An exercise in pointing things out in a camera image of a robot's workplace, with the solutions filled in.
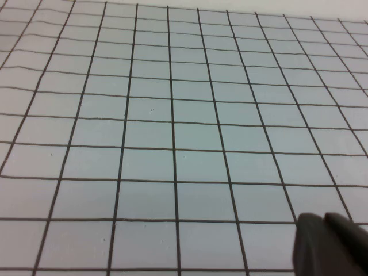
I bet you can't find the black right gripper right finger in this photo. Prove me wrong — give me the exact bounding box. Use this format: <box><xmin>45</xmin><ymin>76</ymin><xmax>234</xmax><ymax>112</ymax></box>
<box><xmin>324</xmin><ymin>212</ymin><xmax>368</xmax><ymax>276</ymax></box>

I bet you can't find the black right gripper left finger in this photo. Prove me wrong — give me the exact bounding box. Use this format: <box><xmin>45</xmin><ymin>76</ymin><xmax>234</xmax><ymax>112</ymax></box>
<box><xmin>292</xmin><ymin>213</ymin><xmax>331</xmax><ymax>276</ymax></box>

